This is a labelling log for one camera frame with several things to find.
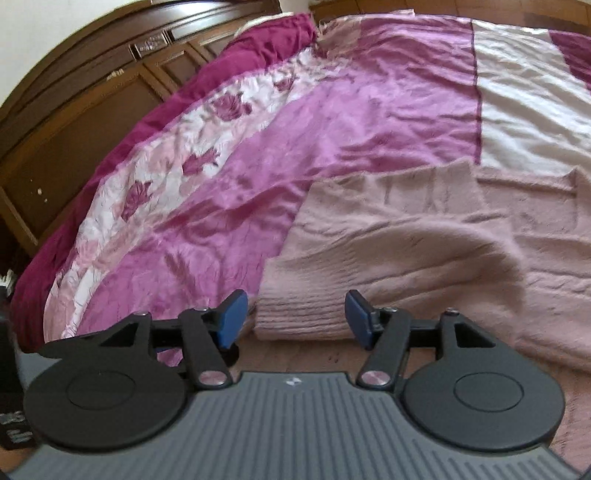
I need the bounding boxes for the pink and white bedspread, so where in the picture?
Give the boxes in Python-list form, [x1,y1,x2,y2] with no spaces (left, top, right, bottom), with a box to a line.
[9,11,591,370]

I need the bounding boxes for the pink knitted cardigan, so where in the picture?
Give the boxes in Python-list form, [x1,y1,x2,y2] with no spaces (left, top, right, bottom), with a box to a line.
[254,159,591,462]

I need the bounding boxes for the wooden headboard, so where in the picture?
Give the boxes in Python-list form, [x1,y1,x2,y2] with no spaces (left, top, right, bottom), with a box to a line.
[0,0,283,259]

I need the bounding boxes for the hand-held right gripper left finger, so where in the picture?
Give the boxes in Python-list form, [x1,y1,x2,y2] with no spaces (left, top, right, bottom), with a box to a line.
[97,290,249,389]

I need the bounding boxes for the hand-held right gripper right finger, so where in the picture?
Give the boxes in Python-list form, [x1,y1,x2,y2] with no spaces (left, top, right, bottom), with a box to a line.
[345,290,497,389]

